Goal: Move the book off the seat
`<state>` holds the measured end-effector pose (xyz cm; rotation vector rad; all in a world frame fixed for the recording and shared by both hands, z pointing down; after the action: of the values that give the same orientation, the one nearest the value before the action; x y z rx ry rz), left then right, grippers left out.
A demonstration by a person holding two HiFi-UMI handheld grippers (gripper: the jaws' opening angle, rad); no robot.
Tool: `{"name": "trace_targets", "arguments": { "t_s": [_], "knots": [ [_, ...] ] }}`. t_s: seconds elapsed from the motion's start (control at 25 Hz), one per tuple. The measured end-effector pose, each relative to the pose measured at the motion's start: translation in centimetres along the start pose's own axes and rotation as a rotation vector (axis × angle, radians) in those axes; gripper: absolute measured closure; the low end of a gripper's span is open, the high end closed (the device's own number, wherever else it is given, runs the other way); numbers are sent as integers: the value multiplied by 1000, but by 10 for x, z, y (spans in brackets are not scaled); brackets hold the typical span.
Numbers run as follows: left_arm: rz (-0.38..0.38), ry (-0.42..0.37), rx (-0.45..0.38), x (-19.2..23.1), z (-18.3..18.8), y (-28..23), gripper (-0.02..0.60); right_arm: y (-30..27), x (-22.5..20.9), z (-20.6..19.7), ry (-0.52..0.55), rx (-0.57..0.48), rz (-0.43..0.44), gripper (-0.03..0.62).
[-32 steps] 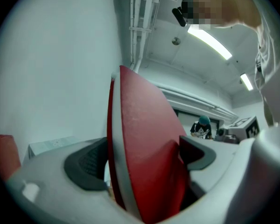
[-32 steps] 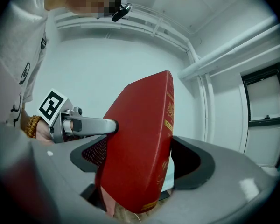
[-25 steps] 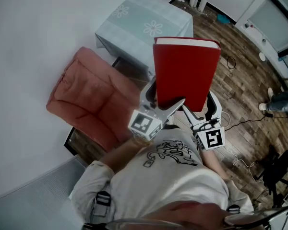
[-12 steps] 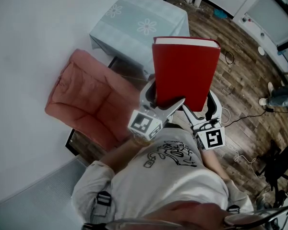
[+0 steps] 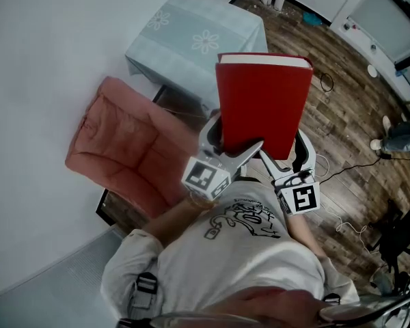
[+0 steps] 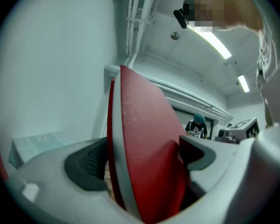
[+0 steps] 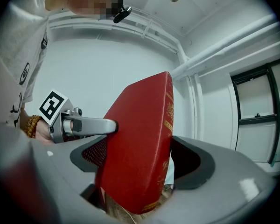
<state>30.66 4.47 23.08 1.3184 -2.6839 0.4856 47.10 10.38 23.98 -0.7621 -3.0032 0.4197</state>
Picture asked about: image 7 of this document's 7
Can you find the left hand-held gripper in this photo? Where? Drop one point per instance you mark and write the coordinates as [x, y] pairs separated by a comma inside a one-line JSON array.
[[56, 106]]

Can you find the person's white printed t-shirt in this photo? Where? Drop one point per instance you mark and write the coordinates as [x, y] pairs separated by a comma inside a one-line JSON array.
[[16, 43]]

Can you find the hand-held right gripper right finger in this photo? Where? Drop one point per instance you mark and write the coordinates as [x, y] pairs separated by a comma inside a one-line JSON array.
[[219, 185]]

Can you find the red hardcover book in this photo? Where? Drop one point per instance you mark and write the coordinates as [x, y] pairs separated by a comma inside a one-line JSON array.
[[135, 136]]

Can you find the person's left forearm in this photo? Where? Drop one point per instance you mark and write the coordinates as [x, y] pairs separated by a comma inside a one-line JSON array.
[[43, 134]]

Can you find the black head-worn camera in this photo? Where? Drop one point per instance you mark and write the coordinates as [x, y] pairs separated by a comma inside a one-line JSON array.
[[122, 14]]

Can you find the thick white horizontal pipe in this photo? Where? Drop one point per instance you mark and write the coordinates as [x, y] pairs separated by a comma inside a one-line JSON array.
[[224, 48]]

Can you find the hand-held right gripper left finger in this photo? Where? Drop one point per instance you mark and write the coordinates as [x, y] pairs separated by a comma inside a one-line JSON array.
[[67, 178]]

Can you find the black-framed window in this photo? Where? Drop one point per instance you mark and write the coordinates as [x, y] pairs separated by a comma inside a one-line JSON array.
[[256, 101]]

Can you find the white ceiling pipe rack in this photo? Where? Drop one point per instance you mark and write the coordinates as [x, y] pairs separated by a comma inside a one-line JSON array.
[[121, 24]]

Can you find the white vertical pipes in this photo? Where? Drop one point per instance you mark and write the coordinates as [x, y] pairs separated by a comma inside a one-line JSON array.
[[196, 106]]

